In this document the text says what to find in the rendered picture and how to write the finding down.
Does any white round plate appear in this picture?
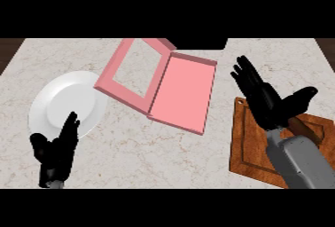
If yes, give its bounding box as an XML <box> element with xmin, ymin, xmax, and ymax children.
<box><xmin>28</xmin><ymin>70</ymin><xmax>109</xmax><ymax>141</ymax></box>

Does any brown wooden cutting board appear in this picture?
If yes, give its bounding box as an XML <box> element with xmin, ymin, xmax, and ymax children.
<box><xmin>229</xmin><ymin>97</ymin><xmax>335</xmax><ymax>190</ymax></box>

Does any pink open cardboard box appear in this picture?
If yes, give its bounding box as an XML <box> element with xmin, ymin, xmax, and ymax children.
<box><xmin>93</xmin><ymin>38</ymin><xmax>219</xmax><ymax>137</ymax></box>

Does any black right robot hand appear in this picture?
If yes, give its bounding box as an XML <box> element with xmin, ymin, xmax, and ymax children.
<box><xmin>229</xmin><ymin>55</ymin><xmax>319</xmax><ymax>131</ymax></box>

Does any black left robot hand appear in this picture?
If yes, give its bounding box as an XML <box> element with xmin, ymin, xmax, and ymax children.
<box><xmin>30</xmin><ymin>111</ymin><xmax>81</xmax><ymax>189</ymax></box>

